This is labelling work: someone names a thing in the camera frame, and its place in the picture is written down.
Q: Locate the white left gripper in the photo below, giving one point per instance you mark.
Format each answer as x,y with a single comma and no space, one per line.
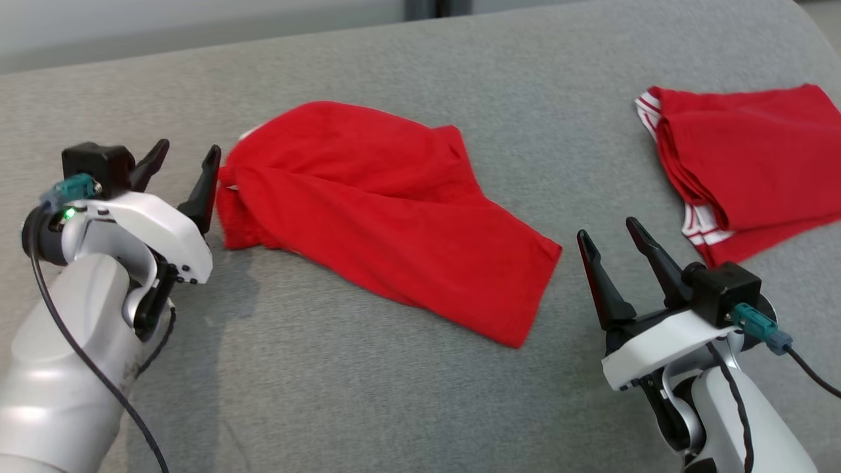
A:
164,230

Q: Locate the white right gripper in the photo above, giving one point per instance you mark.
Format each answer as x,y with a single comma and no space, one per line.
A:
657,345

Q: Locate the red white basketball jersey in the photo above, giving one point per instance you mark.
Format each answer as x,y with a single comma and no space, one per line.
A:
755,151

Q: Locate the red shorts with white stripe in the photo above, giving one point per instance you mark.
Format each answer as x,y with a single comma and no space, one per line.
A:
394,230

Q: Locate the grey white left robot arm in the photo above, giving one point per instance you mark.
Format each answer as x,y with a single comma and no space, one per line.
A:
66,341

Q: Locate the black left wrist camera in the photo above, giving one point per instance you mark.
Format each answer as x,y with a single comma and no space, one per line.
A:
98,164

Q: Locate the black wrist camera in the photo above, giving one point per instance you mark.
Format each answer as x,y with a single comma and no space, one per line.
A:
723,292
98,164

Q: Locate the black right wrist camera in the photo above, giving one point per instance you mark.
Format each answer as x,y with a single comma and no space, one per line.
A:
723,292

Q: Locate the grey partition joint post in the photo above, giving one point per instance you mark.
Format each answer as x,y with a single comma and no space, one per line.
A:
420,6

